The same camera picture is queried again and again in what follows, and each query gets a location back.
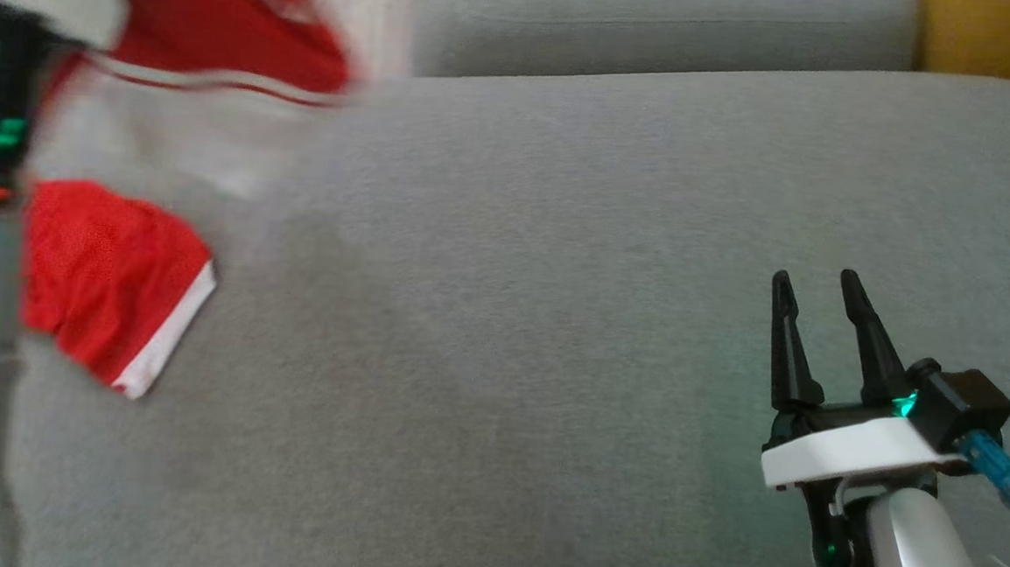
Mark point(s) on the red jersey with white sleeves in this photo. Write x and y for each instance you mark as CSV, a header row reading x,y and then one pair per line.
x,y
222,34

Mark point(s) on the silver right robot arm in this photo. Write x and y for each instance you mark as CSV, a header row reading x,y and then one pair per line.
x,y
926,563

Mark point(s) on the grey sofa back cushion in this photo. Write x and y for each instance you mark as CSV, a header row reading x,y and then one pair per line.
x,y
661,30

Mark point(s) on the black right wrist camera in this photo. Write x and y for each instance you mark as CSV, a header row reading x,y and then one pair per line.
x,y
958,403

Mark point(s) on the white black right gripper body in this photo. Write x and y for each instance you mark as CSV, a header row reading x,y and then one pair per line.
x,y
855,445

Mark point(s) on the grey sofa seat cushion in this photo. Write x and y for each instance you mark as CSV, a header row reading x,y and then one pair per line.
x,y
503,318

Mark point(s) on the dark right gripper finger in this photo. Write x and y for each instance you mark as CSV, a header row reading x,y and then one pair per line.
x,y
791,362
877,359

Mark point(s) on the mustard yellow panel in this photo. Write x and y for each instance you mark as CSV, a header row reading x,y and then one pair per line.
x,y
1002,38

